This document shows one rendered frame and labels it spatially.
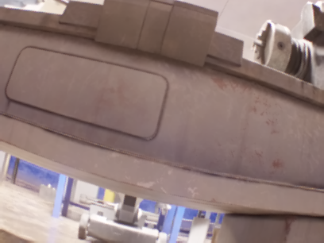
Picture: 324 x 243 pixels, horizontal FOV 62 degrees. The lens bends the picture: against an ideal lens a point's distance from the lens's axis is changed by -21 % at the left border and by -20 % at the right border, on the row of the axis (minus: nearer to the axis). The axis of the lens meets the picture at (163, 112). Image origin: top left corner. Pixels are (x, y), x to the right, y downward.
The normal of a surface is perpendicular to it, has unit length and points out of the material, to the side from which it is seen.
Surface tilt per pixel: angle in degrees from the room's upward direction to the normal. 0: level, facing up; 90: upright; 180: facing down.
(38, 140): 90
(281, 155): 90
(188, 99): 90
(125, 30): 141
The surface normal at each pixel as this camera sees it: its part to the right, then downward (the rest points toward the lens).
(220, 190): 0.14, -0.27
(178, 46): -0.08, 0.54
